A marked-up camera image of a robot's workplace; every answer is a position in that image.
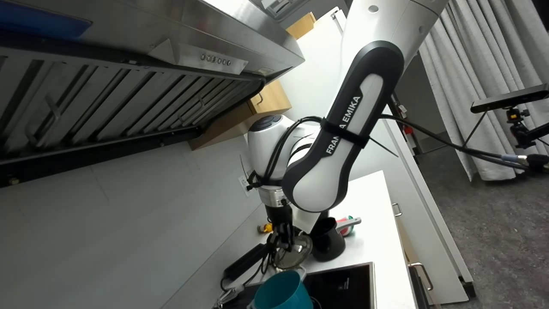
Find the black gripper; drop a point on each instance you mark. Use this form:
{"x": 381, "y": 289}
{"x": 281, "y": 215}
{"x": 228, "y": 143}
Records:
{"x": 281, "y": 218}

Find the glass pot lid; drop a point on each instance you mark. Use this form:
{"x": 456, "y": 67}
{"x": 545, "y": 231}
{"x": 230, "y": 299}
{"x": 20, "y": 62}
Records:
{"x": 295, "y": 255}

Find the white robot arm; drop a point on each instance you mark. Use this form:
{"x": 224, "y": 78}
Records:
{"x": 300, "y": 167}

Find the black pot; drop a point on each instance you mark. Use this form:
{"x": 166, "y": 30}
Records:
{"x": 326, "y": 241}

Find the black power strip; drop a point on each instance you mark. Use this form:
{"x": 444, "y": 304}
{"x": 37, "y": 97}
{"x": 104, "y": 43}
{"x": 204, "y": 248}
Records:
{"x": 245, "y": 261}

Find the red green small object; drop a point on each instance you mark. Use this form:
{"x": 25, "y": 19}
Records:
{"x": 345, "y": 225}

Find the black induction cooktop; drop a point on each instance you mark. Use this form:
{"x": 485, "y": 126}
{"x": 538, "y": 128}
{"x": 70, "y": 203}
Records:
{"x": 345, "y": 287}

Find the white kitchen cabinet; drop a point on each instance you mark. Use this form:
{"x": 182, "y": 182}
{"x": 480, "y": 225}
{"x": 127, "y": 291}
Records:
{"x": 423, "y": 232}

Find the cardboard box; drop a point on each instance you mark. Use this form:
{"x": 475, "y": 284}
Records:
{"x": 267, "y": 102}

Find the stainless steel range hood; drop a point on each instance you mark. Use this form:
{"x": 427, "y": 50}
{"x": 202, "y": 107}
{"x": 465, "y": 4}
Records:
{"x": 86, "y": 81}

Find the grey curtain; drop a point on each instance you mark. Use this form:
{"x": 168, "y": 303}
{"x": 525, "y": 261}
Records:
{"x": 477, "y": 50}

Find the black camera stand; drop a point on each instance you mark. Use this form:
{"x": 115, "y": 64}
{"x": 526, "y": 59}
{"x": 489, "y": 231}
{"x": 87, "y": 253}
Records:
{"x": 513, "y": 115}

